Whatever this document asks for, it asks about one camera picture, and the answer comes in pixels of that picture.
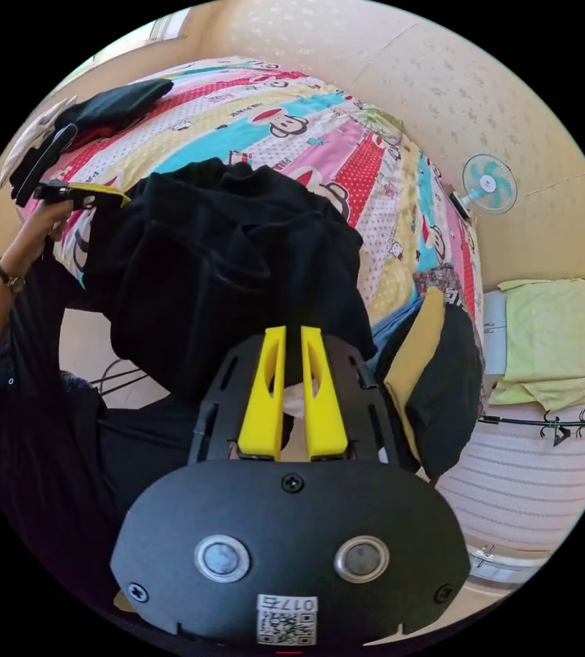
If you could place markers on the bed with cartoon printed sheet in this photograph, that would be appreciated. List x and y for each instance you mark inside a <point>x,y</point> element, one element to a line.
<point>323,149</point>

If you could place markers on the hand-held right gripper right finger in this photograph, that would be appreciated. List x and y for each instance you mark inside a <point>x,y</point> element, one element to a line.
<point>325,410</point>

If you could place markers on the person's left hand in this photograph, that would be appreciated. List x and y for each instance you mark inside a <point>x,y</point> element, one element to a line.
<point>43,226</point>

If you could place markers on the white pillow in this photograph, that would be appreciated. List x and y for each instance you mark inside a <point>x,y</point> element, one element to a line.
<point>25,138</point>

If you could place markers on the window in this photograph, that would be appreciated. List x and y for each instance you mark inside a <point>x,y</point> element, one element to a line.
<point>168,25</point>

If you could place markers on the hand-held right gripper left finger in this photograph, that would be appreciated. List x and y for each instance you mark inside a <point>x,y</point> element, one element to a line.
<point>264,410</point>

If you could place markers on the light green towel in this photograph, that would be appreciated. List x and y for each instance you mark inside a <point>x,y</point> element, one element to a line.
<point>554,339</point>

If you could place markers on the person's body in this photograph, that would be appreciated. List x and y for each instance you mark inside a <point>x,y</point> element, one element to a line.
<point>40,462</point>

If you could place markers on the white and teal fan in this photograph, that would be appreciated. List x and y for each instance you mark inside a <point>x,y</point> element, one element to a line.
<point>489,185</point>

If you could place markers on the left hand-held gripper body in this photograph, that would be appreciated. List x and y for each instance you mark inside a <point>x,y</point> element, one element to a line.
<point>56,191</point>

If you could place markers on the pile of mixed clothes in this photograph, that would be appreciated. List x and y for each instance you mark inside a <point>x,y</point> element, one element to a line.
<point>436,380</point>

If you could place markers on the pile of folded dark clothes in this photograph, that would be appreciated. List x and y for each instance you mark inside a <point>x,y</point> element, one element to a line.
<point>112,108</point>

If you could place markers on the white cupboard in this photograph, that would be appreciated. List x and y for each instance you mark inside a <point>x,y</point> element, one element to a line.
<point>495,333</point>

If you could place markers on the black long sleeve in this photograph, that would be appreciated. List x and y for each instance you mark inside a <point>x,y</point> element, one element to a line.
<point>220,267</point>

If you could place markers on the black hook rack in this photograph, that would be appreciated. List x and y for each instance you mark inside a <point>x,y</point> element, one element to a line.
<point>559,425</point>

